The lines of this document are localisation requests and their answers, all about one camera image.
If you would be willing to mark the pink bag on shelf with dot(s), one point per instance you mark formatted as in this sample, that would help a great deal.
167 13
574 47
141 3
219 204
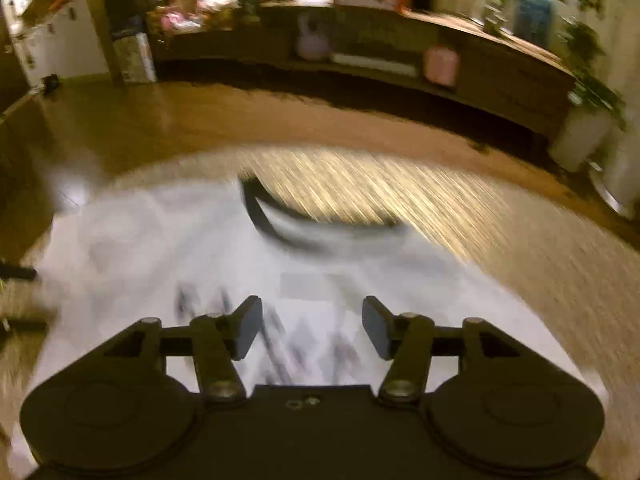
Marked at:
441 65

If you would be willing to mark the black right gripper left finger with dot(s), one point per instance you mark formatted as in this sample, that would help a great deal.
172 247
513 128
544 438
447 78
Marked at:
131 400

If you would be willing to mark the pink flower bouquet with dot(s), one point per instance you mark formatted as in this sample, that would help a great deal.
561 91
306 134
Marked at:
168 18

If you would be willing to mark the white t-shirt black collar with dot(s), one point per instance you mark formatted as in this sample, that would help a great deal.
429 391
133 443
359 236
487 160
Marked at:
180 251

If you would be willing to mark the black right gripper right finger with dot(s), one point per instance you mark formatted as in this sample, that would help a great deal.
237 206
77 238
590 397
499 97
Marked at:
485 398

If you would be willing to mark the dark wooden sideboard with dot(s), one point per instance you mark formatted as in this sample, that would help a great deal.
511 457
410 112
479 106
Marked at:
509 78

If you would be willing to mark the white cabinet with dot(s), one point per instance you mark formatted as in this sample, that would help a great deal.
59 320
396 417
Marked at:
54 38

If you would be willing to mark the green potted plant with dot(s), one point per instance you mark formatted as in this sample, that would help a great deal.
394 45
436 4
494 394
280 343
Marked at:
582 49

